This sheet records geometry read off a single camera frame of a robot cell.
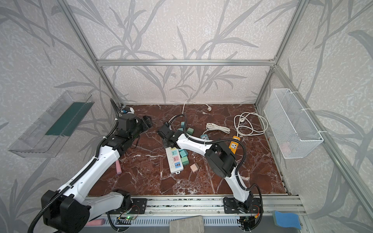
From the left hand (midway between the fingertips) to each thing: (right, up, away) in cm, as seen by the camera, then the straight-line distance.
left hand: (147, 119), depth 79 cm
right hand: (+9, -13, +13) cm, 21 cm away
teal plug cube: (+17, -4, +26) cm, 31 cm away
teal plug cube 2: (+19, -21, +12) cm, 31 cm away
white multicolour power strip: (+14, -25, +7) cm, 30 cm away
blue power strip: (+33, -12, +19) cm, 40 cm away
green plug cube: (+20, -25, +7) cm, 33 cm away
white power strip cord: (+38, +9, +38) cm, 55 cm away
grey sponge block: (+24, -49, -13) cm, 56 cm away
